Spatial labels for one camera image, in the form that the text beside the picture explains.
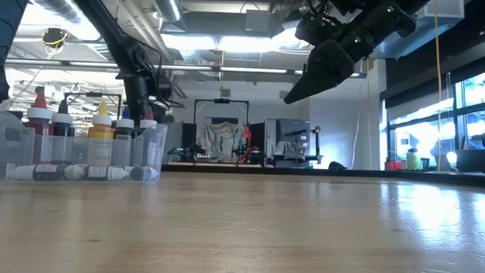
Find white overhead box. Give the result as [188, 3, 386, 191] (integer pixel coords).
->
[424, 0, 465, 20]

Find grey draped cloth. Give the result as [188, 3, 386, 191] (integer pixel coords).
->
[196, 121, 246, 163]

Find yellow hanging cable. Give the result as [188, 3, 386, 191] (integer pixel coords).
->
[433, 14, 443, 172]

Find clear plastic bin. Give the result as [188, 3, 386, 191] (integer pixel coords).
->
[0, 109, 169, 186]

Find large red food coloring bottle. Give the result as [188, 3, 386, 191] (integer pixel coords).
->
[23, 90, 55, 166]

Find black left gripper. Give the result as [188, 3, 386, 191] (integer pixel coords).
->
[117, 71, 171, 123]

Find silver ceiling duct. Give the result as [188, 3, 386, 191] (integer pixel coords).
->
[33, 0, 183, 103]

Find long ceiling light bar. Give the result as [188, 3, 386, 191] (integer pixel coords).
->
[0, 58, 368, 79]

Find green bottle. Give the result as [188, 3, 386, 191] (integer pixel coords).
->
[406, 146, 422, 171]

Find red upright object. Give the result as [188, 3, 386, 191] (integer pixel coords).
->
[240, 126, 252, 165]

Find large window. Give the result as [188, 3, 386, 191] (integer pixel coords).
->
[386, 71, 485, 171]

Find person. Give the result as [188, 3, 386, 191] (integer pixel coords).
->
[0, 0, 30, 103]

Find grey cabinet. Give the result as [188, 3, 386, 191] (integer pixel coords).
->
[275, 118, 311, 156]

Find black stand frame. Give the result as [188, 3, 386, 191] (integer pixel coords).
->
[192, 98, 251, 126]

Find small dropper bottle white cap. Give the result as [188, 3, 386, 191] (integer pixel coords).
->
[83, 165, 130, 181]
[61, 163, 88, 181]

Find large yellow food coloring bottle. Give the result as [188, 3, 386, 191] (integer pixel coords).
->
[87, 99, 114, 168]

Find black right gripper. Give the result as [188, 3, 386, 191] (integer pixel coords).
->
[283, 0, 417, 105]

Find yellow black cable reel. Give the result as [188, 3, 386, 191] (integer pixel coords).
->
[40, 27, 70, 51]

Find red box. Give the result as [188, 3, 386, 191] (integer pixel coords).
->
[383, 158, 402, 172]

